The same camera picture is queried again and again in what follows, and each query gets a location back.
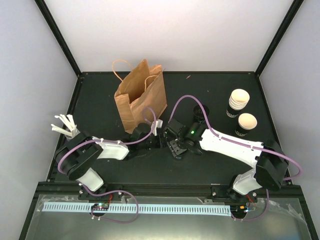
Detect brown paper bag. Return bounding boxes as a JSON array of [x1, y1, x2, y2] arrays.
[[112, 59, 168, 134]]

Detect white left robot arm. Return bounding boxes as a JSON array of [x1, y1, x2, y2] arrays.
[[54, 119, 164, 200]]

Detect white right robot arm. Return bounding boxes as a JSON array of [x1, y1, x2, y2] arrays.
[[164, 119, 289, 203]]

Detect stack of black paper cups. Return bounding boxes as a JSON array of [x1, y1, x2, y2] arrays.
[[226, 88, 250, 118]]

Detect single black paper cup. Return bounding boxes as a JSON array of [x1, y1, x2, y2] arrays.
[[235, 113, 258, 137]]

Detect right small circuit board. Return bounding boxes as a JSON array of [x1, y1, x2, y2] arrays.
[[230, 205, 257, 214]]

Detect small circuit board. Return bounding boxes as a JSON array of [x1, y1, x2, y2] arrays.
[[230, 205, 257, 214], [91, 203, 110, 211]]

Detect left small circuit board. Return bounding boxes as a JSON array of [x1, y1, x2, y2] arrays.
[[91, 203, 110, 211]]

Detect white wooden stirrers in glass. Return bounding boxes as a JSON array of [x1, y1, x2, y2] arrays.
[[51, 114, 80, 140]]

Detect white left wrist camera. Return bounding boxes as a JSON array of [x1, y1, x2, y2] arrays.
[[151, 119, 163, 136]]

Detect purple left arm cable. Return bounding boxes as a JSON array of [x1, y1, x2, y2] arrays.
[[57, 107, 157, 225]]

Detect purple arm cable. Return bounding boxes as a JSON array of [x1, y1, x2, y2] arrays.
[[164, 94, 305, 222], [57, 107, 157, 225]]

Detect black front aluminium rail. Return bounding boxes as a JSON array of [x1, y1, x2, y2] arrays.
[[37, 182, 301, 201]]

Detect white slotted cable duct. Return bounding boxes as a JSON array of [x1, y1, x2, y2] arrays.
[[42, 202, 231, 217]]

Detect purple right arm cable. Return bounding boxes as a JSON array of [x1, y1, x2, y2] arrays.
[[164, 94, 305, 222]]

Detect black frame post right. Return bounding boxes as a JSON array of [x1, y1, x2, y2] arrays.
[[255, 0, 304, 77]]

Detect black frame post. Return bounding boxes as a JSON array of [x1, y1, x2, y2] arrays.
[[34, 0, 82, 77], [255, 0, 304, 77]]

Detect black frame post left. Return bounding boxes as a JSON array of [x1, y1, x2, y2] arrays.
[[34, 0, 82, 77]]

